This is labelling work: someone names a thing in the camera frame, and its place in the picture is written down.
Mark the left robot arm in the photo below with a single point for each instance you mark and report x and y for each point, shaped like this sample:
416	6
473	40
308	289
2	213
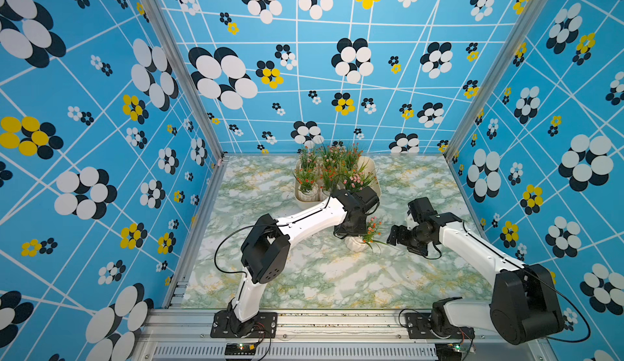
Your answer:
265	251

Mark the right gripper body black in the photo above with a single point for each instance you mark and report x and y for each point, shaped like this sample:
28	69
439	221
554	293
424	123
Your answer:
409	237

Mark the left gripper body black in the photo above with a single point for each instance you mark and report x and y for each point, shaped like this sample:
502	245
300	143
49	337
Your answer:
357	228

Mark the potted plant red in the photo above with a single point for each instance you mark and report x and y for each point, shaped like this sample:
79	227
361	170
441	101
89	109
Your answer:
307	184
330	176

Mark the left controller board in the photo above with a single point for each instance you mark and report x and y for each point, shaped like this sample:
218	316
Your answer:
240	350

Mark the potted plant front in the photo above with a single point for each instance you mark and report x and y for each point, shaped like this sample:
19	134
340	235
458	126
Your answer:
366	241

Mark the white plastic storage box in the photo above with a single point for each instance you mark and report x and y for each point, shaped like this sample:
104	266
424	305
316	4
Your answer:
364	159

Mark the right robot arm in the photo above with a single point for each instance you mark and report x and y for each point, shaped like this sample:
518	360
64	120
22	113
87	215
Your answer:
524	305

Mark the right controller board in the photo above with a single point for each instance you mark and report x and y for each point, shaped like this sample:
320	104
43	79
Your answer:
448	352

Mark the aluminium front rail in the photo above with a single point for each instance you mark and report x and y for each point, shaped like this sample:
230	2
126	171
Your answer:
185	334

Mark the potted plant pink centre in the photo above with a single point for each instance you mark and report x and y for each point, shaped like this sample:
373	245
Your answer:
355	180

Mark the potted plant orange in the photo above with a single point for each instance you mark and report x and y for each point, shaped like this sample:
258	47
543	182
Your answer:
350	155

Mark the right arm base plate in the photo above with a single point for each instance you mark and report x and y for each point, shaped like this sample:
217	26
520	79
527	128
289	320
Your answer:
420	325

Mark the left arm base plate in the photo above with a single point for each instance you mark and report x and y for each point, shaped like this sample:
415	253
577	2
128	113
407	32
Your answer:
226	325

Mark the controller board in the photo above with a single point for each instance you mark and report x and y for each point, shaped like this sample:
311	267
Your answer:
448	352
240	350

